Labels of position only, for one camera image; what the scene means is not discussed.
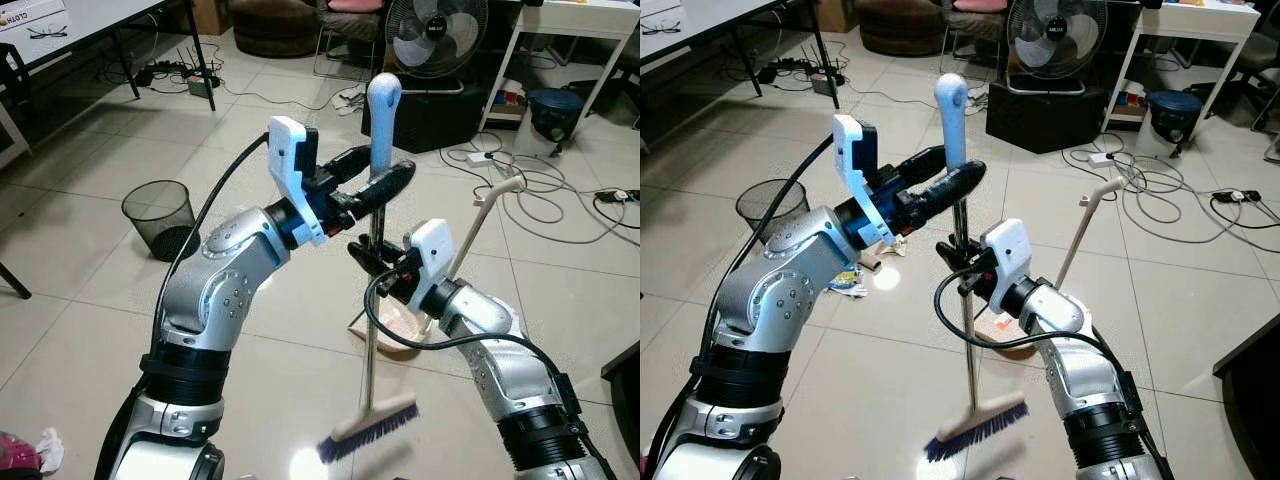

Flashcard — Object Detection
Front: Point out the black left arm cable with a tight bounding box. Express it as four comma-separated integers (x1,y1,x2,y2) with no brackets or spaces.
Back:
150,130,273,351
700,130,837,351

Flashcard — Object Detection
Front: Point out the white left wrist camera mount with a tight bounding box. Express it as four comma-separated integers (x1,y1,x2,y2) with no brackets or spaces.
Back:
267,115,328,247
831,113,896,246

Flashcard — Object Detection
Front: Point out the brown round pouf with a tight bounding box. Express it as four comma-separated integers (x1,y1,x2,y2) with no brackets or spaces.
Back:
227,0,323,59
857,0,947,58

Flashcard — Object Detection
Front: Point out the blue yellow snack wrapper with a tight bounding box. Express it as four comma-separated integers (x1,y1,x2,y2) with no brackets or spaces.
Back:
827,264,872,300

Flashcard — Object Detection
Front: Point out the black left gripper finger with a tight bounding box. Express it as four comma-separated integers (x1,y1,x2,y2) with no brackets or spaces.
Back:
345,159,417,219
322,144,379,187
912,160,986,223
893,145,949,191

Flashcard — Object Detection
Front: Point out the black speaker box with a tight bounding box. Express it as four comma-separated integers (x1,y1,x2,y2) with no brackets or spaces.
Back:
984,78,1107,155
361,78,489,155

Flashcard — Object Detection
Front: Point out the white crumpled tissue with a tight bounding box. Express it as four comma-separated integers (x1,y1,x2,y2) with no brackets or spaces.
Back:
36,427,67,473

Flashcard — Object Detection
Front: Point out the black mesh waste basket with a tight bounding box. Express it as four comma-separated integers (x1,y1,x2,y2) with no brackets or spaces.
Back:
121,179,199,264
735,178,810,251

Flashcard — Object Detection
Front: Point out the black power strip with cables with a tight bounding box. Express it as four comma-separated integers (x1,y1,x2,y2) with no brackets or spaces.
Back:
132,45,223,101
755,45,843,101

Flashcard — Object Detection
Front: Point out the broom with blue bristles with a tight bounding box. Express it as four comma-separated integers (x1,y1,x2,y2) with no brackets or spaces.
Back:
316,72,421,465
923,72,1031,465

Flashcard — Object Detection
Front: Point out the black looped floor cable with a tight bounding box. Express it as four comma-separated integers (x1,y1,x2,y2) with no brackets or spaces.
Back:
438,140,641,248
1060,140,1280,229

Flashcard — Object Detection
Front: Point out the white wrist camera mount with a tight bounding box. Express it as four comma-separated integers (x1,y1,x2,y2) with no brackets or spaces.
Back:
400,218,460,307
831,113,896,246
979,218,1035,303
267,115,328,247

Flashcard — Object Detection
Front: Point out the black floor fan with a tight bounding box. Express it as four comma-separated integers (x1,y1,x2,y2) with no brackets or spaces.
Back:
384,0,491,97
1004,0,1111,97

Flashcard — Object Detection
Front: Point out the white table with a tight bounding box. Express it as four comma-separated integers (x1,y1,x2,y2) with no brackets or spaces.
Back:
478,0,641,141
1098,0,1263,141

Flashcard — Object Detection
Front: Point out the dark office chair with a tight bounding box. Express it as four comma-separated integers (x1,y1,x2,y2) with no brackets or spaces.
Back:
1230,28,1280,163

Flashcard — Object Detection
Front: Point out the grey table with black legs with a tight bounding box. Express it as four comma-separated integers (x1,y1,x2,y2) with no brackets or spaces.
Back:
0,0,219,113
640,0,841,111

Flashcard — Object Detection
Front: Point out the black chair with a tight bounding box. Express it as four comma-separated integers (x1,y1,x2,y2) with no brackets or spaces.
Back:
0,44,33,169

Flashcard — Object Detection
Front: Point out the dark furniture corner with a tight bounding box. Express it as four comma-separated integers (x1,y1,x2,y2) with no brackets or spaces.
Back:
600,338,641,456
1211,310,1280,480

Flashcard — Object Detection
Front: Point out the dark blue bucket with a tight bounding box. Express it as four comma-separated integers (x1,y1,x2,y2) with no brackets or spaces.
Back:
526,87,587,144
1146,89,1205,144

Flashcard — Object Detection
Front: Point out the beige long-handled dustpan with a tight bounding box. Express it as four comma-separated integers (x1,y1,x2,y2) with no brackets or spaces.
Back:
346,176,527,361
973,176,1128,361

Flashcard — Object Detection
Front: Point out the chair with pink cushion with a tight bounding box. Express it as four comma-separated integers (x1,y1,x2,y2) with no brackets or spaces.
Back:
942,0,1013,79
316,0,389,79

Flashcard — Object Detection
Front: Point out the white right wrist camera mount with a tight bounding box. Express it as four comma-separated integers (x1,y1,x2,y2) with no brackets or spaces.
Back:
979,218,1035,303
400,218,460,307

